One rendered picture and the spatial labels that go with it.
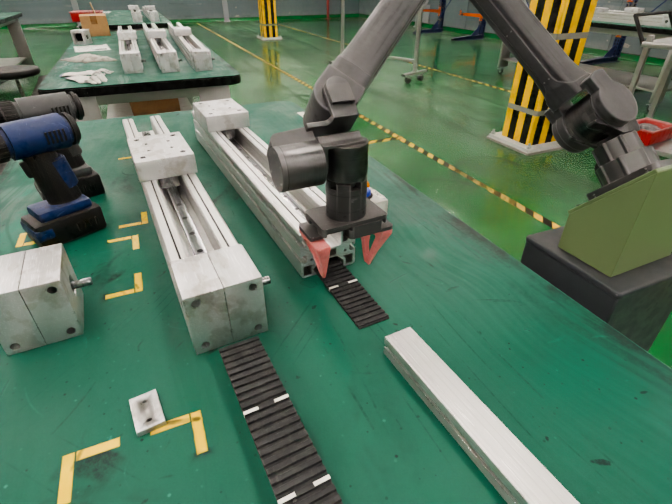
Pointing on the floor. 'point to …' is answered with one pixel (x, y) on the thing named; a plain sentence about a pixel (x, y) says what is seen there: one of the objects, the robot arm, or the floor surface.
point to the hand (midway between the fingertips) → (345, 264)
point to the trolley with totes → (651, 128)
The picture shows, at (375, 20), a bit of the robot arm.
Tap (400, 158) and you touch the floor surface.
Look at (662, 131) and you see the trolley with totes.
